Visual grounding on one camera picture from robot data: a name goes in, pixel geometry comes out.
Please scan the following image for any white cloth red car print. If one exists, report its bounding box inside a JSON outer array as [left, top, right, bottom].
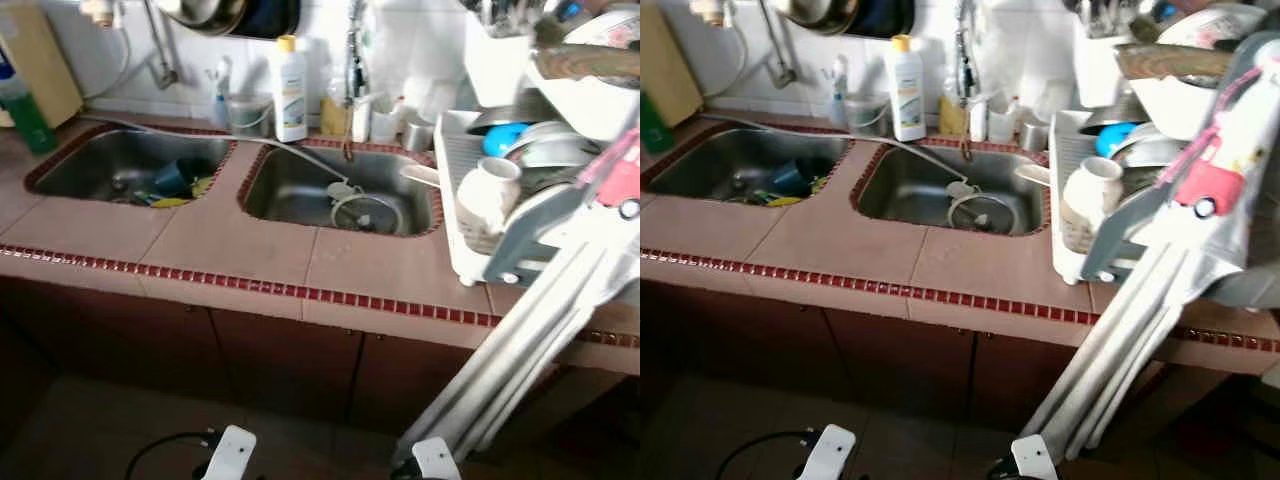
[[580, 130, 641, 216], [1160, 60, 1280, 301]]

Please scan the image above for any metal wall tap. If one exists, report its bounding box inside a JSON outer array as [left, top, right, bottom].
[[755, 0, 798, 89], [140, 0, 181, 91]]

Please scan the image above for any dark brown base cabinet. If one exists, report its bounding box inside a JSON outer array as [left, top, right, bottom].
[[0, 270, 641, 441], [640, 275, 1280, 431]]

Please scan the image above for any white ceramic jug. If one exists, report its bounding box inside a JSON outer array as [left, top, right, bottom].
[[1060, 157, 1126, 251], [458, 157, 523, 251]]

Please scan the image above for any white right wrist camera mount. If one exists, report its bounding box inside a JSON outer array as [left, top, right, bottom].
[[1010, 435, 1059, 480], [412, 437, 463, 480]]

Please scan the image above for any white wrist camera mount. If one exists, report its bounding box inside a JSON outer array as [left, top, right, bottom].
[[1010, 435, 1059, 480], [200, 425, 258, 480], [797, 425, 858, 480], [412, 437, 463, 480]]

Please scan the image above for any white plastic basin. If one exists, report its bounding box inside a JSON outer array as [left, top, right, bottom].
[[530, 75, 641, 141], [1130, 75, 1231, 141]]

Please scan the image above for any white utensil holder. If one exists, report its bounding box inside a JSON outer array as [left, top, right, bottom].
[[462, 0, 561, 109], [1075, 0, 1151, 111]]

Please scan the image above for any white plastic holder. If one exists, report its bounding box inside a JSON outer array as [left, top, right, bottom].
[[968, 95, 1016, 143], [350, 95, 401, 143]]

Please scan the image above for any blue plastic mug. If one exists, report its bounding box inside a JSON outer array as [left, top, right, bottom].
[[770, 158, 816, 196], [152, 158, 199, 196]]

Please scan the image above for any white dish rack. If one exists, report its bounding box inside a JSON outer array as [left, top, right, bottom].
[[435, 108, 601, 286], [1048, 108, 1211, 286]]

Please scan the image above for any chrome sink faucet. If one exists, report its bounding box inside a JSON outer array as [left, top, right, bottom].
[[955, 0, 983, 106], [343, 0, 369, 106]]

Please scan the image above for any beige appliance tube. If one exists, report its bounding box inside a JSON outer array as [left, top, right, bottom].
[[700, 0, 751, 99], [85, 0, 136, 101]]

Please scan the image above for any blue plate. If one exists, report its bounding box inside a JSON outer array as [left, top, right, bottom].
[[483, 122, 531, 159], [1095, 122, 1141, 159]]

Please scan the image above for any grey folding frame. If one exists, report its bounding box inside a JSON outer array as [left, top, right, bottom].
[[1010, 30, 1280, 466], [395, 100, 641, 461]]

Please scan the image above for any beige water ionizer appliance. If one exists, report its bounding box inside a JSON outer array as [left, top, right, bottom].
[[0, 0, 83, 129], [640, 0, 704, 126]]

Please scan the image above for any wooden board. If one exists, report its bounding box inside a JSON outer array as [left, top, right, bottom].
[[530, 40, 641, 81], [1115, 40, 1241, 81]]

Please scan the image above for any hanging steel pan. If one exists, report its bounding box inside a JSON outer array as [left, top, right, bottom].
[[160, 0, 301, 39], [775, 0, 916, 39]]

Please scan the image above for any white detergent bottle yellow cap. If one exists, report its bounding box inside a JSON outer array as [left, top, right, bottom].
[[885, 35, 926, 141], [270, 35, 309, 143]]

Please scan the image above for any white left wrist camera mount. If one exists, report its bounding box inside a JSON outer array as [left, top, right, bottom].
[[200, 425, 258, 480], [797, 425, 858, 480]]

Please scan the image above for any white water hose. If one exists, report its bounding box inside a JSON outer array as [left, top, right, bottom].
[[80, 113, 361, 199], [700, 113, 976, 199]]

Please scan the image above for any steel sink basin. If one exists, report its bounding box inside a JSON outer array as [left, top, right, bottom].
[[25, 125, 236, 208], [642, 125, 851, 206], [238, 140, 446, 239], [855, 140, 1051, 236]]

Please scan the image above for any green dish soap bottle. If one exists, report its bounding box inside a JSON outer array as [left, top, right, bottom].
[[0, 75, 58, 156], [640, 90, 673, 153]]

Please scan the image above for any round metal pot lid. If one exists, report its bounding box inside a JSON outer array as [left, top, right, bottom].
[[328, 190, 403, 236], [945, 190, 1019, 236]]

